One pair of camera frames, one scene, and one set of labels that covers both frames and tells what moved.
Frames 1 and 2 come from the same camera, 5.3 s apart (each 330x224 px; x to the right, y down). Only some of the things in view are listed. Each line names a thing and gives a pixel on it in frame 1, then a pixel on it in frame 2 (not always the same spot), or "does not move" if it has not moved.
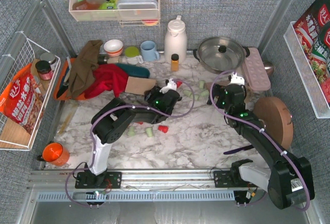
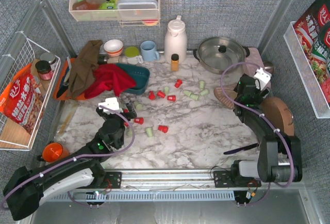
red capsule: x=163 y=128 does not move
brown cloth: x=82 y=73 does not move
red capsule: x=179 y=83 does not move
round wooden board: x=277 y=118 does not move
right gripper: x=217 y=91 to x=247 y=87
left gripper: x=153 y=94 to x=124 y=114
